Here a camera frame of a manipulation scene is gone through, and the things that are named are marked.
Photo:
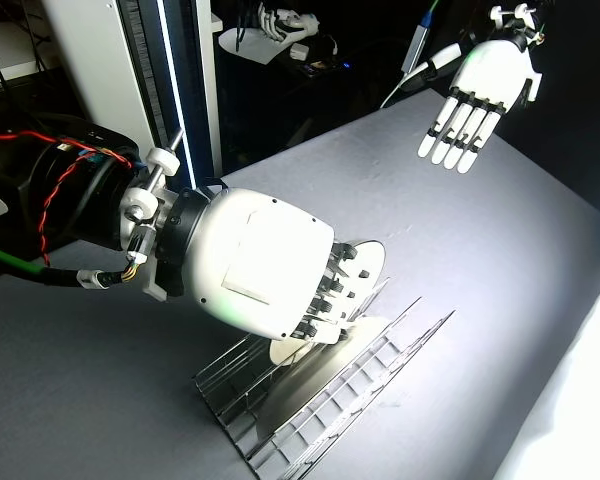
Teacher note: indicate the spare white robot hand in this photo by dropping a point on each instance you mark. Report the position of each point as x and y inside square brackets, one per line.
[290, 22]

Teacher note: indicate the small white adapter box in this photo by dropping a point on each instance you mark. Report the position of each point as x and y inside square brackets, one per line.
[300, 51]

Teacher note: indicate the white background board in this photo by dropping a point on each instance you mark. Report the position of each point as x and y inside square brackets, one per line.
[15, 55]

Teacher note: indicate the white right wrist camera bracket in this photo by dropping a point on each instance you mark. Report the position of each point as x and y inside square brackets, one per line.
[140, 205]

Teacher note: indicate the white plate with dark underside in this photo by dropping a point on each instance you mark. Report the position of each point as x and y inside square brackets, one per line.
[320, 380]
[372, 260]

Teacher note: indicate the black device with blue light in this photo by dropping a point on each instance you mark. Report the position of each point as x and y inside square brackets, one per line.
[325, 67]

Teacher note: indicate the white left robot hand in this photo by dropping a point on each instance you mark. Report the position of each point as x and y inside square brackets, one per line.
[495, 70]

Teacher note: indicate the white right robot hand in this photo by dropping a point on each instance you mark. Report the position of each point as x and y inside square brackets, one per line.
[260, 255]

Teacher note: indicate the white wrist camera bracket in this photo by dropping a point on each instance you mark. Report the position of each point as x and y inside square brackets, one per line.
[140, 205]
[530, 92]

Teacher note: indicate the white column with black strip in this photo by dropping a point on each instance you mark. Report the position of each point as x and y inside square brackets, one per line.
[95, 60]

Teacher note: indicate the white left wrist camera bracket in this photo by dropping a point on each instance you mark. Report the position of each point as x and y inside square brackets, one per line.
[530, 92]

